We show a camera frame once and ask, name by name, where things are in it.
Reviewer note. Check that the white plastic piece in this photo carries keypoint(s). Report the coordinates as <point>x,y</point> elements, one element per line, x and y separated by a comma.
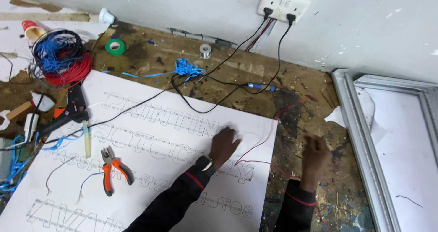
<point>43,101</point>

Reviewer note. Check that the white tube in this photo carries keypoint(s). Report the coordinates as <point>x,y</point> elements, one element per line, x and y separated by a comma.
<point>30,126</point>

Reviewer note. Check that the white wall socket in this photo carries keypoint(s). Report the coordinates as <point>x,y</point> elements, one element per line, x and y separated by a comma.
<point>284,2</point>

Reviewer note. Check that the black wristwatch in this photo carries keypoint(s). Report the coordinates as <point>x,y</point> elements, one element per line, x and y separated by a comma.
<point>204,164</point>

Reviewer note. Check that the grey metal strip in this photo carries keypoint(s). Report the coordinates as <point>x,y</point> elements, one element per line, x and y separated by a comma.
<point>205,37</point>

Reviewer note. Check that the white sign board cut-out letters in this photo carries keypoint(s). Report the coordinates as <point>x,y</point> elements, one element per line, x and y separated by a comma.
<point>143,163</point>

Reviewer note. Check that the person's left hand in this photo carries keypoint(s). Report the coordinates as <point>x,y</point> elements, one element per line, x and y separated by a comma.
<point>223,148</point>

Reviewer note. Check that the green tape roll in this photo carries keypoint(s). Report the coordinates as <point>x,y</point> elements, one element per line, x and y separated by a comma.
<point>115,47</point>

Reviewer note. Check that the wooden stick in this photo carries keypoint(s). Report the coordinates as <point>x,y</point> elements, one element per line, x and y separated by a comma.
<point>19,111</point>

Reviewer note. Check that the person's left fingers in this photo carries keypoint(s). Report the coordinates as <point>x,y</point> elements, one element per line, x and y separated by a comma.
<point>230,134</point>

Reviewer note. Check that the silver metal frame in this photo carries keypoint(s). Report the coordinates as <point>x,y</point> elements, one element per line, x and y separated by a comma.
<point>362,150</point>

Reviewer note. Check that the white sheet in frame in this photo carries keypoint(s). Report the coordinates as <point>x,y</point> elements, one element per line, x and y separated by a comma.
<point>407,150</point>

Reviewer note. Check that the person's right fingers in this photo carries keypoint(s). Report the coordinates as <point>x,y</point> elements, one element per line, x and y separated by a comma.
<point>313,143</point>

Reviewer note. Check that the silver solder spool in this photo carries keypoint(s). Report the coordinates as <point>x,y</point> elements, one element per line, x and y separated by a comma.
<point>205,50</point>

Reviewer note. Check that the white bulb holder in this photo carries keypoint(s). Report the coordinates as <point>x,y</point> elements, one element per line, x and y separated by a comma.
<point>106,16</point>

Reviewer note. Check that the grey box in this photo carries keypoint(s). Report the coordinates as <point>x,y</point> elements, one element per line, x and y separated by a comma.
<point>5,158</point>

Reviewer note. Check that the black hot glue gun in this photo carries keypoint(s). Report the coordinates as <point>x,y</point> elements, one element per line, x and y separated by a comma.
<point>70,110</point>

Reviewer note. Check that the person's right hand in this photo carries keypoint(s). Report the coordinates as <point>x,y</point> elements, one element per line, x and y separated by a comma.
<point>315,163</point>

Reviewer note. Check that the black plug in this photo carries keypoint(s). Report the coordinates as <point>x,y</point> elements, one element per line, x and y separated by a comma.
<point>267,12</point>
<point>291,18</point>

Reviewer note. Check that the translucent glue stick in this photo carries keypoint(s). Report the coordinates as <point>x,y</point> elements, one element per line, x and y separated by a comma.
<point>87,139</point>

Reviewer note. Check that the red paper cup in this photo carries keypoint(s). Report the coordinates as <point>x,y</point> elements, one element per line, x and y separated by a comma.
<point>32,29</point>

